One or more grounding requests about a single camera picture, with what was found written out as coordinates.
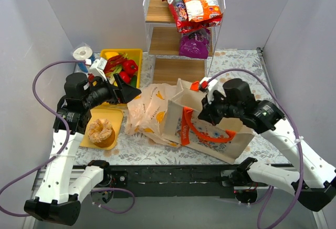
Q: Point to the yellow vegetable bin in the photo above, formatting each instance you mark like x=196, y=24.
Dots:
x=115, y=58

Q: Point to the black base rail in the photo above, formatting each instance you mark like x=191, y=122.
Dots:
x=173, y=180

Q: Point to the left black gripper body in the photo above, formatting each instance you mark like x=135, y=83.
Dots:
x=116, y=91

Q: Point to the red bell pepper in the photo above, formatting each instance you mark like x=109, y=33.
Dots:
x=130, y=67

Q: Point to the beige canvas tote bag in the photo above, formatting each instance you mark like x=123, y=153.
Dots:
x=225, y=141

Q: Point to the white wire wooden shelf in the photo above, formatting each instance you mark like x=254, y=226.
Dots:
x=181, y=36

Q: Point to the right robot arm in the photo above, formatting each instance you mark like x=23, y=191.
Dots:
x=314, y=180

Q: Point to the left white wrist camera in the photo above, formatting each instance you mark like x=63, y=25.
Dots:
x=96, y=68

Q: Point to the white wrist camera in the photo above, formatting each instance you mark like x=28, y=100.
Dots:
x=96, y=68
x=205, y=85

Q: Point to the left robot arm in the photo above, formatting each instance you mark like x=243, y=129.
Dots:
x=57, y=200

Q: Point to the banana print plastic bag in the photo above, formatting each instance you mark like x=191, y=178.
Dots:
x=147, y=112

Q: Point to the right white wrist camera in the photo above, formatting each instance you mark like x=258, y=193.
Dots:
x=205, y=85

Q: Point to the small red tomato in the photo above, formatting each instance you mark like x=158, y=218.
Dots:
x=125, y=77

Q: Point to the purple snack bag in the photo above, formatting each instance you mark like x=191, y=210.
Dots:
x=195, y=44

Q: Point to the floral table mat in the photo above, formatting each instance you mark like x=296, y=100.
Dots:
x=138, y=149

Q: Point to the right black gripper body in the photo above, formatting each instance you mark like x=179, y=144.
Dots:
x=207, y=111

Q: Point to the blue wrapped paper roll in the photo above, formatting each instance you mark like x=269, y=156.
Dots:
x=83, y=52

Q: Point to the orange fruit candy bag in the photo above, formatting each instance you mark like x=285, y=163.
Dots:
x=201, y=10

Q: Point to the red candy bag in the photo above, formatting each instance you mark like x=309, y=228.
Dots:
x=183, y=25

